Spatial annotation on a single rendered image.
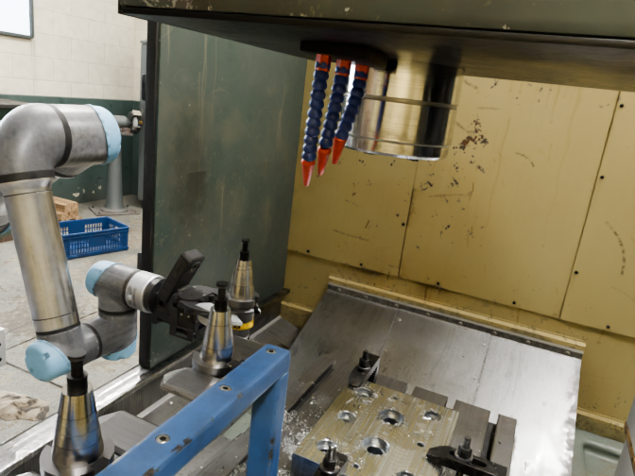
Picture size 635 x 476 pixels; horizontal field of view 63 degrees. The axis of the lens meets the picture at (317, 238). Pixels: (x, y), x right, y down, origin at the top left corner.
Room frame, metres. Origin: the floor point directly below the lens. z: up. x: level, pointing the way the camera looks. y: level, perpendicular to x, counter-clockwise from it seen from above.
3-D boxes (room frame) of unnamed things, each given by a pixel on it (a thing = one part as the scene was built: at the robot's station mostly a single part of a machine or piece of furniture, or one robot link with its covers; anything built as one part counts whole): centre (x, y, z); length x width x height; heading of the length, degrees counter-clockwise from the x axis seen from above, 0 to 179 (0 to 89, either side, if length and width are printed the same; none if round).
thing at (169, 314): (0.89, 0.24, 1.15); 0.12 x 0.08 x 0.09; 67
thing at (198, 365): (0.60, 0.11, 1.21); 0.06 x 0.06 x 0.03
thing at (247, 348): (0.65, 0.09, 1.21); 0.07 x 0.05 x 0.01; 67
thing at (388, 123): (0.75, -0.09, 1.56); 0.16 x 0.16 x 0.12
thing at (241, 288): (0.84, 0.12, 1.25); 0.04 x 0.04 x 0.07
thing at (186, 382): (0.55, 0.13, 1.21); 0.07 x 0.05 x 0.01; 67
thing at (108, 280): (0.95, 0.39, 1.16); 0.11 x 0.08 x 0.09; 67
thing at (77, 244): (4.29, 2.02, 0.11); 0.62 x 0.42 x 0.22; 142
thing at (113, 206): (5.63, 2.33, 0.57); 0.47 x 0.37 x 1.14; 128
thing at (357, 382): (1.01, -0.14, 0.97); 0.13 x 0.03 x 0.15; 157
